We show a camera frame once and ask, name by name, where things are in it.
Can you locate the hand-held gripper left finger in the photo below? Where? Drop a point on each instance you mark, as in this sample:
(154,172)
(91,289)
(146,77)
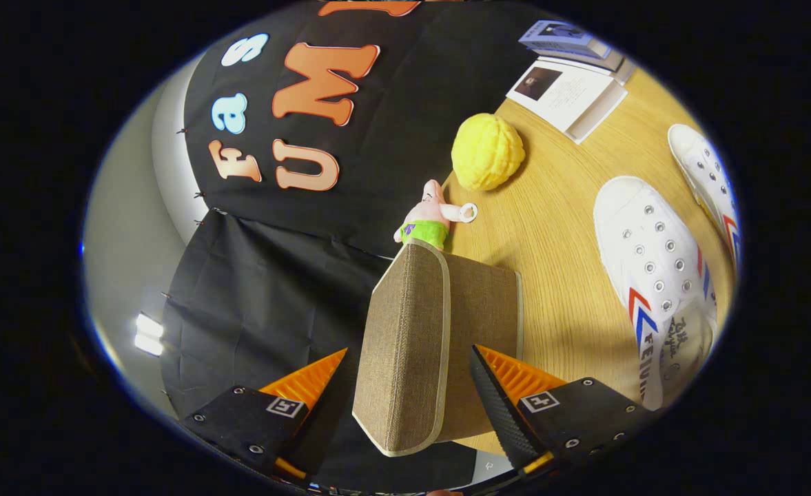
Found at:
(319,420)

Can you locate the pink plush toy green shorts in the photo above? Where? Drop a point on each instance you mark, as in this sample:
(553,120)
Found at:
(426,220)

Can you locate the blue cover book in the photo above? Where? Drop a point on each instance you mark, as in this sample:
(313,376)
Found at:
(563,38)

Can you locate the yellow plush bread toy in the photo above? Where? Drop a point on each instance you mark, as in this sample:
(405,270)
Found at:
(488,151)

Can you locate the white portrait cover book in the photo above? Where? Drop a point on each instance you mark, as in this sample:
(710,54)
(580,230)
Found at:
(567,93)

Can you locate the row of black clips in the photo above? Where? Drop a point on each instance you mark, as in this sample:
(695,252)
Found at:
(199,195)

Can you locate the white shoe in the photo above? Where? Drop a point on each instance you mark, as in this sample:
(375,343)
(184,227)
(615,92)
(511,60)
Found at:
(705,165)
(653,255)

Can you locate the brown fabric storage box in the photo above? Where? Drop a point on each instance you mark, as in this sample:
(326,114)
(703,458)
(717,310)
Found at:
(412,344)

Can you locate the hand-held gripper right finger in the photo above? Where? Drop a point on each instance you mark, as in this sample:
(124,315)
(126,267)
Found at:
(498,406)

